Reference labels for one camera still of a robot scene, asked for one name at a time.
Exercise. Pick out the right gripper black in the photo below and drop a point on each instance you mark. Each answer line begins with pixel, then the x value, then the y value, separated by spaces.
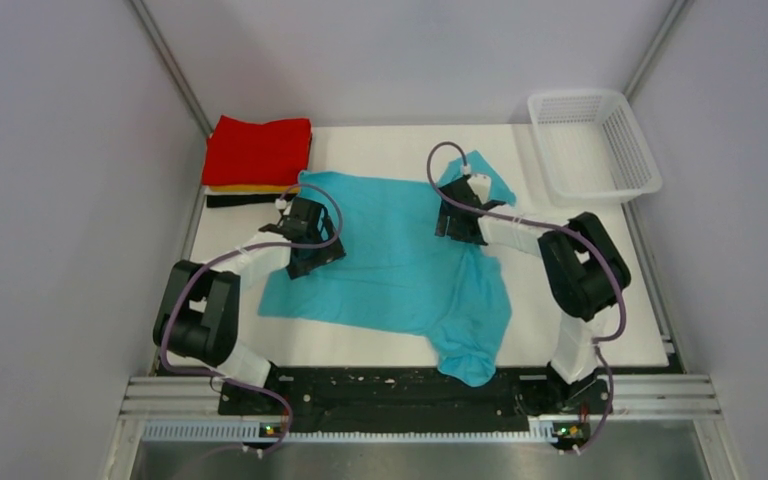
pixel 448 227

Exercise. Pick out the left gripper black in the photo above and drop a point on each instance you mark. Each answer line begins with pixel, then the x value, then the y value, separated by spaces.
pixel 325 255

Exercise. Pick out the teal t-shirt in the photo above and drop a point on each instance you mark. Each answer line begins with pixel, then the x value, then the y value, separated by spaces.
pixel 398 276

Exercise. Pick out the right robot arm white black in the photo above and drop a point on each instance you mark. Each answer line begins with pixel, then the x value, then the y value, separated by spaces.
pixel 585 271

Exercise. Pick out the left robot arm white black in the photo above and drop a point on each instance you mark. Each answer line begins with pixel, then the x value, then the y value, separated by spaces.
pixel 197 325

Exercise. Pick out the red folded t-shirt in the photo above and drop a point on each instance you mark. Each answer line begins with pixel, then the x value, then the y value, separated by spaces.
pixel 246 153

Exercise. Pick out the white plastic basket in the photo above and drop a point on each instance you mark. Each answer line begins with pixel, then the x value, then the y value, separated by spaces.
pixel 591 148

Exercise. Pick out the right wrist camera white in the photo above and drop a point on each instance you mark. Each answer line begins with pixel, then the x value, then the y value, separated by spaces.
pixel 479 184

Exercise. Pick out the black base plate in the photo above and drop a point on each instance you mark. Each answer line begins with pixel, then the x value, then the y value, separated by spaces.
pixel 415 400

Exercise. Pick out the left corner metal post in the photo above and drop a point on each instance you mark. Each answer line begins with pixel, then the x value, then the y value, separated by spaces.
pixel 172 67

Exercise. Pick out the corner metal post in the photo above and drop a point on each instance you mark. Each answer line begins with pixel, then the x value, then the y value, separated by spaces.
pixel 172 67
pixel 667 28

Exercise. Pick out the white cable duct strip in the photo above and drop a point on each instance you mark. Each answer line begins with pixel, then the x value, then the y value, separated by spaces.
pixel 263 432

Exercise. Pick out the aluminium rail frame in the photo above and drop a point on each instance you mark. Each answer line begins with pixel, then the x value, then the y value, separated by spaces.
pixel 636 397

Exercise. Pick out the right corner metal post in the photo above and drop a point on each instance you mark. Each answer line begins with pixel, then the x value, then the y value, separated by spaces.
pixel 667 28

